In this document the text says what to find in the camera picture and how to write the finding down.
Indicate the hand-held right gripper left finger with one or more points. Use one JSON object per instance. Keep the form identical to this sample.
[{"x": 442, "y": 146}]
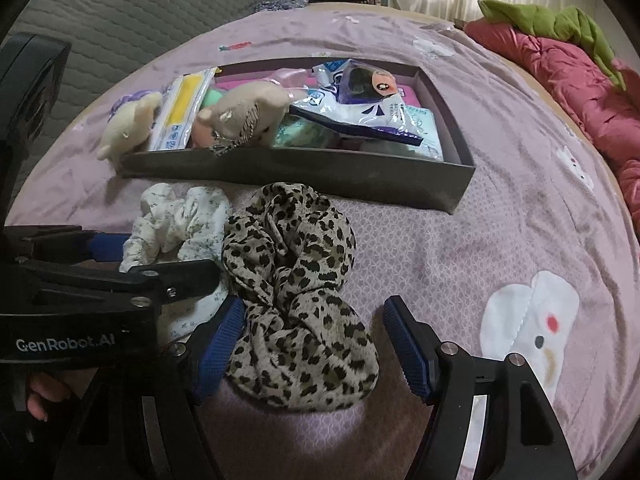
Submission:
[{"x": 220, "y": 355}]

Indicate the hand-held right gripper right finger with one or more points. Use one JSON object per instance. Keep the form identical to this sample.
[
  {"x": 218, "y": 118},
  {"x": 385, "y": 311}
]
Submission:
[{"x": 407, "y": 355}]

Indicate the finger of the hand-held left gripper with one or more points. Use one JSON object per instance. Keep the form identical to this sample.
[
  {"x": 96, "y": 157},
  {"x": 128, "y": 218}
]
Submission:
[
  {"x": 175, "y": 275},
  {"x": 107, "y": 246}
]

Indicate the white floral scrunchie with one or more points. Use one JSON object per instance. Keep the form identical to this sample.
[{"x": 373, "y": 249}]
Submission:
[{"x": 170, "y": 225}]

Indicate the leopard print scrunchie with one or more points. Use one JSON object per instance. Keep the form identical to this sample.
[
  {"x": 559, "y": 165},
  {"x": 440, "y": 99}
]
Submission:
[{"x": 300, "y": 320}]

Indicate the purple satin scrunchie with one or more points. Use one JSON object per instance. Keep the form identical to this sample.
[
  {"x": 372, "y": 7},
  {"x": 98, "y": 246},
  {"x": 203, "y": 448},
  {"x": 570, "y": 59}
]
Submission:
[{"x": 127, "y": 100}]

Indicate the white and yellow wipes packet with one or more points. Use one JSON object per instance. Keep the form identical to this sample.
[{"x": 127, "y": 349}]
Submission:
[{"x": 180, "y": 110}]

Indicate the shallow brown cardboard box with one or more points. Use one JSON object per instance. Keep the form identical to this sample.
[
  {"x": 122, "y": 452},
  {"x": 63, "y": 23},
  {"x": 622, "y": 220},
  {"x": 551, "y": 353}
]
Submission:
[{"x": 300, "y": 180}]

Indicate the green makeup sponge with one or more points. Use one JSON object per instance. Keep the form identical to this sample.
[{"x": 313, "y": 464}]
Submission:
[{"x": 216, "y": 96}]

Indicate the green tissue pack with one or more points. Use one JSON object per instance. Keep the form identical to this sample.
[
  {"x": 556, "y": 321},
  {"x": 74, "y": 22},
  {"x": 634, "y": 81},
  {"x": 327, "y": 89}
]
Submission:
[
  {"x": 305, "y": 135},
  {"x": 425, "y": 132}
]

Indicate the pink satin scrunchie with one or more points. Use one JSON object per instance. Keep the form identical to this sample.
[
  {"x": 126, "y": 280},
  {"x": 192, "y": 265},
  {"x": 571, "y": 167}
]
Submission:
[{"x": 287, "y": 76}]

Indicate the doll face packet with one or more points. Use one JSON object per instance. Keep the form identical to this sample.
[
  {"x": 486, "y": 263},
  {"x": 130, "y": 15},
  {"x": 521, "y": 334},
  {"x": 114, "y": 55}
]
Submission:
[{"x": 370, "y": 110}]

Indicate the person's left hand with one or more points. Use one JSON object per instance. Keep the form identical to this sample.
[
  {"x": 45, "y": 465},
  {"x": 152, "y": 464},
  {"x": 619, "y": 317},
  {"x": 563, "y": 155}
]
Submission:
[{"x": 45, "y": 392}]

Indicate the pink book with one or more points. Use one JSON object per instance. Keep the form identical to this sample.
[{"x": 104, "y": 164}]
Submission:
[{"x": 235, "y": 84}]

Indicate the grey quilted headboard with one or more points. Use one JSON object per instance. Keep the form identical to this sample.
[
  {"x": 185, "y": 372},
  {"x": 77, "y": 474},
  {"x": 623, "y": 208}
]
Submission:
[{"x": 125, "y": 10}]

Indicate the blue knitted cloth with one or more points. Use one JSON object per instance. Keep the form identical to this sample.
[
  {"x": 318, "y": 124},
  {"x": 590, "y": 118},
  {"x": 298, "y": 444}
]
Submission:
[{"x": 280, "y": 4}]

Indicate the pink quilt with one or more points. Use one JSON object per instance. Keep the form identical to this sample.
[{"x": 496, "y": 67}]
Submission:
[{"x": 600, "y": 110}]

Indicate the green cloth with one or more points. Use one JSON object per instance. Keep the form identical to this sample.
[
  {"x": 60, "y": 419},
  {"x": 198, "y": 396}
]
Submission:
[{"x": 540, "y": 20}]

